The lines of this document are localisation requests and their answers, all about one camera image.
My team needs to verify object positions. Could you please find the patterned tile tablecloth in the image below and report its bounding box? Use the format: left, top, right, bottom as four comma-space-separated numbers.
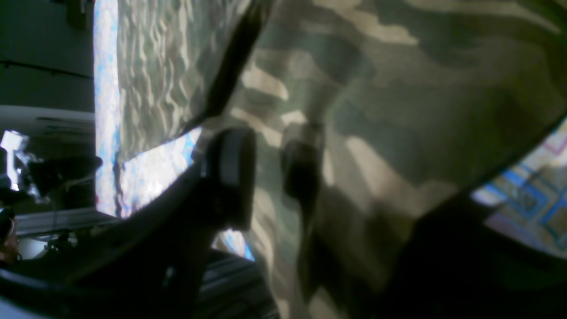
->
94, 0, 566, 268

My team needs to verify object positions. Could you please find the camouflage T-shirt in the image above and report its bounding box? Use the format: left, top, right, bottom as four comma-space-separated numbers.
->
117, 0, 566, 319

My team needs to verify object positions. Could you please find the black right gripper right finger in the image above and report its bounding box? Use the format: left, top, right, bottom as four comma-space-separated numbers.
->
281, 123, 325, 207

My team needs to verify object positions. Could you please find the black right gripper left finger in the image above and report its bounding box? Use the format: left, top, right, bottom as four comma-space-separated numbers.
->
66, 128, 256, 319

